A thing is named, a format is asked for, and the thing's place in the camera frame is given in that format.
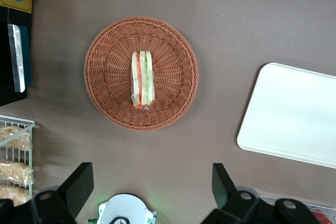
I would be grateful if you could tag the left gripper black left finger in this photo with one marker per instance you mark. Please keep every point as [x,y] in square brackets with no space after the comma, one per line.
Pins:
[76,187]

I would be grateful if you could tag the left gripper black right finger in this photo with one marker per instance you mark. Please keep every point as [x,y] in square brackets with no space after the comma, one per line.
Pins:
[225,192]

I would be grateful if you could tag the triangle sandwich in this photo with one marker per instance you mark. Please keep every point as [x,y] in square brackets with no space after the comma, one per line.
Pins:
[142,79]

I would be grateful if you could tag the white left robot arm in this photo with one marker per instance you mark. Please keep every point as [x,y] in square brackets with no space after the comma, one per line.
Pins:
[123,208]

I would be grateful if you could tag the cream plastic tray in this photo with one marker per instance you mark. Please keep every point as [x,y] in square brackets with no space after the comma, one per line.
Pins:
[291,113]

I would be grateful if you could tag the round brown wicker basket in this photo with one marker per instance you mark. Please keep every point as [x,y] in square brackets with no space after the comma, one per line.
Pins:
[110,77]

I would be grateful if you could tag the wrapped bread packs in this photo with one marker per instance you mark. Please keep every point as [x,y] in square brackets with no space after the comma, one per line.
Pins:
[15,171]

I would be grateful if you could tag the bagged puffed rice snack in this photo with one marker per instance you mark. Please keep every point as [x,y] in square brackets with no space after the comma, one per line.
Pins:
[13,193]
[14,137]

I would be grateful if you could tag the clear acrylic bottle rack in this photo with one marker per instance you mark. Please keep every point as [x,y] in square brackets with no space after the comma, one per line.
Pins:
[294,201]

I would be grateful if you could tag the red cola bottle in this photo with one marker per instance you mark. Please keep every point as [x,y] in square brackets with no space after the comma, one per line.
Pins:
[324,217]

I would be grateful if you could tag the silver foil strip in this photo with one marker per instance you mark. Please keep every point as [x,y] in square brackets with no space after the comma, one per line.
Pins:
[17,58]

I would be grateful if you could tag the black appliance with yellow panel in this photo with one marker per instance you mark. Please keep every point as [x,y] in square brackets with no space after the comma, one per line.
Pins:
[5,58]

